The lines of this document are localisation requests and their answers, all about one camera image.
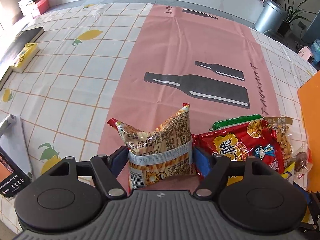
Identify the yellow white snack bag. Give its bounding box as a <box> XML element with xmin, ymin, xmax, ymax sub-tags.
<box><xmin>281</xmin><ymin>160</ymin><xmax>295</xmax><ymax>185</ymax></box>

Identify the pink small heater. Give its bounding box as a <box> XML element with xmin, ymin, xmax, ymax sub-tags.
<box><xmin>298</xmin><ymin>47</ymin><xmax>314</xmax><ymax>64</ymax></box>

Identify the yellow bean snack pack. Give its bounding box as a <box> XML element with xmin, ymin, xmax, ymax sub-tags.
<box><xmin>264</xmin><ymin>116</ymin><xmax>293</xmax><ymax>161</ymax></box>

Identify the pink bottle-print cloth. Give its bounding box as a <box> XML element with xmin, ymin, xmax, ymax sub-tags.
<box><xmin>96</xmin><ymin>4</ymin><xmax>283</xmax><ymax>193</ymax></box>

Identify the red noodle snack bag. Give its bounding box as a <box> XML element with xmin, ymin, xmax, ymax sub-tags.
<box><xmin>195</xmin><ymin>119</ymin><xmax>285</xmax><ymax>174</ymax></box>

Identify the green sausage stick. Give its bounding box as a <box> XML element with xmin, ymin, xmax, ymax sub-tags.
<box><xmin>209</xmin><ymin>114</ymin><xmax>263</xmax><ymax>131</ymax></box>

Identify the silver trash can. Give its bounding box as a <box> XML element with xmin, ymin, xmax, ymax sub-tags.
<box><xmin>254</xmin><ymin>0</ymin><xmax>286</xmax><ymax>33</ymax></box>

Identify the yellow tissue pack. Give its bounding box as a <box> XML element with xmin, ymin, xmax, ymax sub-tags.
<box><xmin>10</xmin><ymin>43</ymin><xmax>39</xmax><ymax>73</ymax></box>

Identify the brown fries snack bag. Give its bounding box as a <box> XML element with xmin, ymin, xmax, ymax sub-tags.
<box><xmin>107</xmin><ymin>103</ymin><xmax>196</xmax><ymax>190</ymax></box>

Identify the small red-top snack packet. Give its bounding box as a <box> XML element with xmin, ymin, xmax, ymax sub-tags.
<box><xmin>292</xmin><ymin>144</ymin><xmax>313</xmax><ymax>174</ymax></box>

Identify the black book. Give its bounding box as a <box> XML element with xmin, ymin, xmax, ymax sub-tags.
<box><xmin>1</xmin><ymin>27</ymin><xmax>44</xmax><ymax>89</ymax></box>

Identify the red white storage box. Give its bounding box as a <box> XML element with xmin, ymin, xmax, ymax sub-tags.
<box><xmin>18</xmin><ymin>0</ymin><xmax>49</xmax><ymax>18</ymax></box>

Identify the phone on stand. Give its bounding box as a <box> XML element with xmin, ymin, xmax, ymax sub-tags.
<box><xmin>0</xmin><ymin>114</ymin><xmax>33</xmax><ymax>199</ymax></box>

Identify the orange cardboard box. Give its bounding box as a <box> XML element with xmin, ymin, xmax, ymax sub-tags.
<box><xmin>298</xmin><ymin>72</ymin><xmax>320</xmax><ymax>192</ymax></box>

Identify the blue water jug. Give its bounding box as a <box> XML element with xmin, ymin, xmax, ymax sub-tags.
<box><xmin>310</xmin><ymin>39</ymin><xmax>320</xmax><ymax>66</ymax></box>

